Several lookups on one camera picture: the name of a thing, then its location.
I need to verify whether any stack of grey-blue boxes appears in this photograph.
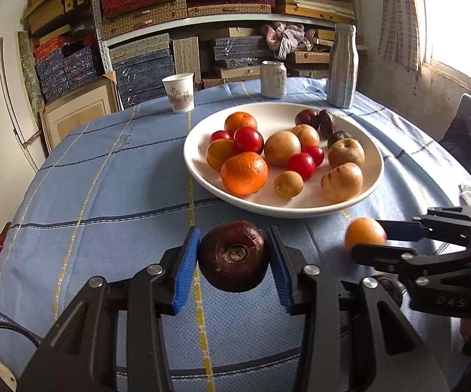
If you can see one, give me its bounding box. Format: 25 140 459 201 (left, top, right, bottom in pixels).
109 35 269 105

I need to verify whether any dark purple passion fruit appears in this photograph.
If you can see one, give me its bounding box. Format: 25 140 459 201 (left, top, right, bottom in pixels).
198 220 270 293
319 110 337 137
327 131 352 149

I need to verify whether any cream power strip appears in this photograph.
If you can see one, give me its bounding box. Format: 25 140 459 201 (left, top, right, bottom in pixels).
0 353 17 388

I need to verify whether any stack of yellow woven boxes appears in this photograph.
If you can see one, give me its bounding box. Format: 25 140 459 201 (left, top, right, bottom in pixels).
23 0 99 35

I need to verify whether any stack of woven straw boxes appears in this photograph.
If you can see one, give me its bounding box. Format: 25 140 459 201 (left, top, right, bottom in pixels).
100 0 297 39

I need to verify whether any blue checked tablecloth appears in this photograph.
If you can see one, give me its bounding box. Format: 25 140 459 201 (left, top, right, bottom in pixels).
0 77 471 392

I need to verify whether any white leaning board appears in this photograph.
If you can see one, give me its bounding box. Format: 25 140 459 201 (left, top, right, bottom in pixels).
0 37 42 172

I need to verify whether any small yellow passion fruit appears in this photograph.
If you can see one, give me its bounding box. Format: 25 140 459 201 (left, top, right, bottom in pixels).
273 171 304 199

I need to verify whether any white metal shelf rack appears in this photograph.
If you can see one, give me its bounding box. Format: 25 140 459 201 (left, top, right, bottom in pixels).
90 0 361 90

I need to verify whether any white drink can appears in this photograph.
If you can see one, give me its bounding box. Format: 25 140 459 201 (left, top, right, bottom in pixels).
260 61 288 99

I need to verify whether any wooden picture frame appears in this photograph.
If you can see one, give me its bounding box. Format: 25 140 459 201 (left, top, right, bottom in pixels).
39 71 124 154

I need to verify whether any white oval plate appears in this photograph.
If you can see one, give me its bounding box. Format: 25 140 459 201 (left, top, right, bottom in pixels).
183 102 384 218

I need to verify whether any stack of plain wooden boxes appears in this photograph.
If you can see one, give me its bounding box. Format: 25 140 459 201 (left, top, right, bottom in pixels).
274 0 356 23
288 28 367 78

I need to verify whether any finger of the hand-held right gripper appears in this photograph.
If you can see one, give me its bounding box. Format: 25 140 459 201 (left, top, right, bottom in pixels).
350 243 471 290
376 206 471 246

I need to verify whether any silver bottle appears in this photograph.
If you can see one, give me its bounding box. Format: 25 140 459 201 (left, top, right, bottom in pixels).
326 24 359 109

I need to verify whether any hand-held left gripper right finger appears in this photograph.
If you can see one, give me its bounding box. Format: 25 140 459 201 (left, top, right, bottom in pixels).
268 226 450 392

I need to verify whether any brick patterned curtain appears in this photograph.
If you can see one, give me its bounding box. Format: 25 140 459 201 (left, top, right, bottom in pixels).
378 0 422 72

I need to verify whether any large orange mandarin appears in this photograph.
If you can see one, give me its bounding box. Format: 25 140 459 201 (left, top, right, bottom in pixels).
224 112 258 136
220 151 269 196

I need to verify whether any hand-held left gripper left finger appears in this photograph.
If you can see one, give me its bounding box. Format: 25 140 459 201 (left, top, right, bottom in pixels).
17 226 201 392

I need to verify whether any stack of blue flowered boxes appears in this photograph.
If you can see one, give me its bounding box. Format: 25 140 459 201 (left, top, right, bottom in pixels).
33 37 101 103

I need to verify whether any pink crumpled cloth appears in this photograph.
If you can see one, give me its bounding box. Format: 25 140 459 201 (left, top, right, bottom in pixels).
260 22 314 60

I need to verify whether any black chair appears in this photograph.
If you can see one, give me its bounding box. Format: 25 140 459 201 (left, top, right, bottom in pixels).
440 94 471 197

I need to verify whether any white paper cup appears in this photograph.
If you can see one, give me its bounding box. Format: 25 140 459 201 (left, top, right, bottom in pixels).
162 73 195 114

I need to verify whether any green marble slab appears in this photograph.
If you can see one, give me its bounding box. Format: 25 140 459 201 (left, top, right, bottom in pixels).
17 30 46 115

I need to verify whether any black braided cable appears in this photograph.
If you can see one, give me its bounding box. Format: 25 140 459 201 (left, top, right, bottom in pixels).
0 322 42 348

